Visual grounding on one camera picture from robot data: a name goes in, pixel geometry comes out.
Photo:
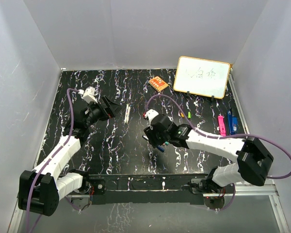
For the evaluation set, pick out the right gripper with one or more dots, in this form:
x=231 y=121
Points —
x=150 y=131

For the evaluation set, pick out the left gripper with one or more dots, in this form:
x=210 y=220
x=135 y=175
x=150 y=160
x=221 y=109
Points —
x=113 y=110

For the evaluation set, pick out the yellow capped white marker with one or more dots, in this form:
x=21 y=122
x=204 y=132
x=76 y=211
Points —
x=126 y=113

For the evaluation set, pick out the dark blue capped marker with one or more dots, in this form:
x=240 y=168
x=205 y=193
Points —
x=158 y=147

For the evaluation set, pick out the green capped white marker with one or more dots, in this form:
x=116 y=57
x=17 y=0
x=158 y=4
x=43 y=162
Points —
x=128 y=114

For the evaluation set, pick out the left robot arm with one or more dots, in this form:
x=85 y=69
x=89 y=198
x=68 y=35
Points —
x=55 y=167

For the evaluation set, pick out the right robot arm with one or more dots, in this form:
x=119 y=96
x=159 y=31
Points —
x=251 y=161

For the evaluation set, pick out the orange card packet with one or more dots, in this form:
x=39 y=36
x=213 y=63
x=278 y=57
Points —
x=158 y=84

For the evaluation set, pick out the pink clip tool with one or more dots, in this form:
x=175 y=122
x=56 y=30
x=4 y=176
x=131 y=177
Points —
x=222 y=128

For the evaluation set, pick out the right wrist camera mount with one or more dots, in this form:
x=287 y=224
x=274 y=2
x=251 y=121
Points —
x=150 y=115

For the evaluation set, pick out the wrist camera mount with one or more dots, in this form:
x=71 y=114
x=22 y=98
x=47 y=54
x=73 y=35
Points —
x=88 y=95
x=150 y=115

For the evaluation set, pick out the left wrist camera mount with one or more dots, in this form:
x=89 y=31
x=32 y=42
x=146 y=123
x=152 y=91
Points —
x=88 y=95

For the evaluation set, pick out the small whiteboard yellow frame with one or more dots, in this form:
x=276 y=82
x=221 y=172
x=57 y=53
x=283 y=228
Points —
x=201 y=77

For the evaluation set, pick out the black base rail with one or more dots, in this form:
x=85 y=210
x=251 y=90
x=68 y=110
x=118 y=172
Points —
x=157 y=188

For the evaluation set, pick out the aluminium frame rail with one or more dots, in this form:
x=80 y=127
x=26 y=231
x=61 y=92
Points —
x=83 y=191

